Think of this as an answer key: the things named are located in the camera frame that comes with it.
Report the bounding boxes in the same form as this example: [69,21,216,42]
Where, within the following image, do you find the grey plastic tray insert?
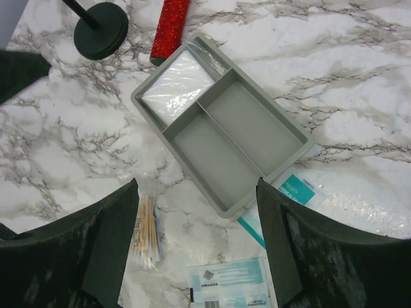
[131,33,314,219]

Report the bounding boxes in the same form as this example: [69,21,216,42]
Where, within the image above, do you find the teal gauze dressing packet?
[237,169,331,250]

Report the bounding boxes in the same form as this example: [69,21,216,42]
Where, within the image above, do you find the red glitter microphone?
[150,0,189,67]

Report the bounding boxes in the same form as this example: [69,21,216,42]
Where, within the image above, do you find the white gauze pack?
[141,42,228,126]

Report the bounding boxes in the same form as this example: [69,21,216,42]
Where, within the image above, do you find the cotton swab pack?
[129,178,162,271]

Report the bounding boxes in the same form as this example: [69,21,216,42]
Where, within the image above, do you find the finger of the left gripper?
[1,50,51,104]

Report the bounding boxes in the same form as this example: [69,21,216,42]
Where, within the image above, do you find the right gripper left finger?
[1,179,139,307]

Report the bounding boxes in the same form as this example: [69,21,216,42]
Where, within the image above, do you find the black microphone stand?
[63,0,128,60]

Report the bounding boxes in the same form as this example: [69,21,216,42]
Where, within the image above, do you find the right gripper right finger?
[256,180,410,307]

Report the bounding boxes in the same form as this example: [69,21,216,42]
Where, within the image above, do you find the blue white bandage packets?
[187,257,271,308]

